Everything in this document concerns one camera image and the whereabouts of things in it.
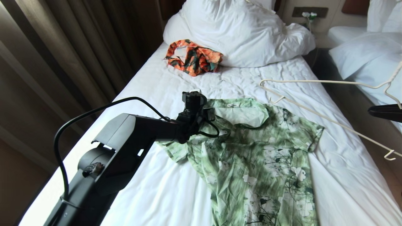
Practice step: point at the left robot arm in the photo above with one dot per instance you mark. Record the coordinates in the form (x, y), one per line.
(141, 128)

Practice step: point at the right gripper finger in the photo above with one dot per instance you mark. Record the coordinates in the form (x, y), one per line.
(388, 112)

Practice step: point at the green floral shirt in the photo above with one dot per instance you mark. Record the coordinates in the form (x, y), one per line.
(251, 163)

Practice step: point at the white flowers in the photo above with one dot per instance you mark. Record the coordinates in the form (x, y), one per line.
(309, 15)

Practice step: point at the white folded duvet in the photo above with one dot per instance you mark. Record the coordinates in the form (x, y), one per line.
(367, 56)

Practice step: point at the wall socket with plugs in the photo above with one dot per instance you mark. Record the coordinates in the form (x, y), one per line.
(309, 12)

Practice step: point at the large white pillow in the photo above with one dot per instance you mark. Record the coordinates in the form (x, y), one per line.
(238, 34)

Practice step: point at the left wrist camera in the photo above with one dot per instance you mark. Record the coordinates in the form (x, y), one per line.
(193, 99)

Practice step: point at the bed with white sheet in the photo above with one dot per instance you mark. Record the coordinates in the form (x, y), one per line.
(345, 34)
(176, 188)

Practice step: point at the orange floral shirt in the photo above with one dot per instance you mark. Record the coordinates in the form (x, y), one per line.
(196, 59)

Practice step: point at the brown padded headboard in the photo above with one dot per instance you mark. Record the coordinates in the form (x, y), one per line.
(355, 6)

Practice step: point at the brown curtain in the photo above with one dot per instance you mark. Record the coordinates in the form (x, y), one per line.
(62, 56)

